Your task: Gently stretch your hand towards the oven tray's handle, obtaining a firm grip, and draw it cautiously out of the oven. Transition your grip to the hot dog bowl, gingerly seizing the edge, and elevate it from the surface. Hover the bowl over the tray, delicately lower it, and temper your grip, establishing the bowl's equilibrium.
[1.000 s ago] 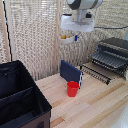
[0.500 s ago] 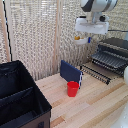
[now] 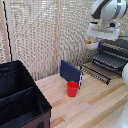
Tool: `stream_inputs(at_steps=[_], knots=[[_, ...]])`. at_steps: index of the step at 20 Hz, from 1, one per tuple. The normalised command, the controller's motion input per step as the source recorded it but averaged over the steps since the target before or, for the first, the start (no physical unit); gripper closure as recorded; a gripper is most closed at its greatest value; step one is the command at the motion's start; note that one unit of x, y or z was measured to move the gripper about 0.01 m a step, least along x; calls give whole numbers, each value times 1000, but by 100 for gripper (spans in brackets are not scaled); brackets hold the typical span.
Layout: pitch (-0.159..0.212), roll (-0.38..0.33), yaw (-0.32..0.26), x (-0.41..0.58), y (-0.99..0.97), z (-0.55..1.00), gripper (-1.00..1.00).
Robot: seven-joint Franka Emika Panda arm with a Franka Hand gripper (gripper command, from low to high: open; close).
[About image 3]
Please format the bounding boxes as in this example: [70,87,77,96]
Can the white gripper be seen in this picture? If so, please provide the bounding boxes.
[86,20,122,48]

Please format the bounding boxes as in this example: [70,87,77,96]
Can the yellow food piece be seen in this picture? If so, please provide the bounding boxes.
[85,39,92,45]

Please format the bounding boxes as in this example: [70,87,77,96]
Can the grey box on rack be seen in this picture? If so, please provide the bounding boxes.
[90,38,128,80]

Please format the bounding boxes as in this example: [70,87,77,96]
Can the dark blue box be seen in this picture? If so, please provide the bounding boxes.
[59,59,84,87]

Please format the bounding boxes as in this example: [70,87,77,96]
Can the red plastic cup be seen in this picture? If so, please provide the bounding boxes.
[66,80,81,98]

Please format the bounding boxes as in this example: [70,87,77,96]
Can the woven folding screen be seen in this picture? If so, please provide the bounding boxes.
[0,0,128,82]

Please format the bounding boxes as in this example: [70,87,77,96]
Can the black fabric storage box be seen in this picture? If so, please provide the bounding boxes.
[0,60,53,128]

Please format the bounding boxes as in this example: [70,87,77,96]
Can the black wire rack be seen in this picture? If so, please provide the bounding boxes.
[79,64,112,85]

